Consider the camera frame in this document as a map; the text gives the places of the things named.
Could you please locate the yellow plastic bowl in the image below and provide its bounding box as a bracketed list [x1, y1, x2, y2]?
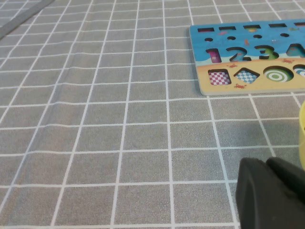
[298, 101, 305, 169]

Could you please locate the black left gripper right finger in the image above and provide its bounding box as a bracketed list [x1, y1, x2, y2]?
[265, 156, 305, 203]

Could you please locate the grey grid tablecloth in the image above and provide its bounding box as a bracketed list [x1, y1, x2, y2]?
[0, 0, 305, 229]

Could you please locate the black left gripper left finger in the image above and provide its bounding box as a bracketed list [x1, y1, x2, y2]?
[235, 157, 305, 229]

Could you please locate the colourful wooden puzzle board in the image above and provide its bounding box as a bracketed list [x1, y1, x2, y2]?
[189, 20, 305, 96]

